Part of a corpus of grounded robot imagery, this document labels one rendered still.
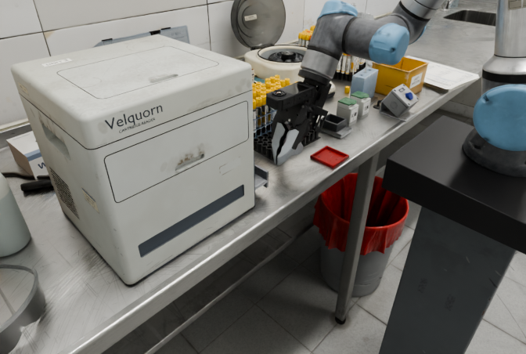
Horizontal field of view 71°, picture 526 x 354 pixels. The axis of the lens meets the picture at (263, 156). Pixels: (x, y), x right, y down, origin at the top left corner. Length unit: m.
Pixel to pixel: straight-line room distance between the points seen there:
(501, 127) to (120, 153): 0.57
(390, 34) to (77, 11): 0.79
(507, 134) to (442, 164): 0.18
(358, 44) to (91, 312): 0.65
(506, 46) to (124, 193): 0.60
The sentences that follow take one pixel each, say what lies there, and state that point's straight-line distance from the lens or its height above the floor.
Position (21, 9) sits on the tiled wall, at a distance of 1.10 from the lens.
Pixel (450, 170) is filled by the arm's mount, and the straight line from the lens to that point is 0.84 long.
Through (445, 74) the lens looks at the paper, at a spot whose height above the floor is 0.89.
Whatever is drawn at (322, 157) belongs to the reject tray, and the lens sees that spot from 0.93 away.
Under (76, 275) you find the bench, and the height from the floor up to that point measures 0.88.
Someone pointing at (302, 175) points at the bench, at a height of 0.88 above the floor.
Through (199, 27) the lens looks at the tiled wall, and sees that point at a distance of 1.35.
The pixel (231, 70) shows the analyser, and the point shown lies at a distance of 0.59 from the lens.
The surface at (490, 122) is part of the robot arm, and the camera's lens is 0.70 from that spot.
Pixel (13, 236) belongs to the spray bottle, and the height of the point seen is 0.91.
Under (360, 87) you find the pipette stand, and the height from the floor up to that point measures 0.95.
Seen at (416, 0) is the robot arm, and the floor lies 1.23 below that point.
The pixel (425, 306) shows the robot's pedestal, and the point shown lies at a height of 0.51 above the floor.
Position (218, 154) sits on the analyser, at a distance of 0.62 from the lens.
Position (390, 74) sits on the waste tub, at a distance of 1.30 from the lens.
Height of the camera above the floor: 1.36
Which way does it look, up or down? 32 degrees down
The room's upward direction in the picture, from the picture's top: straight up
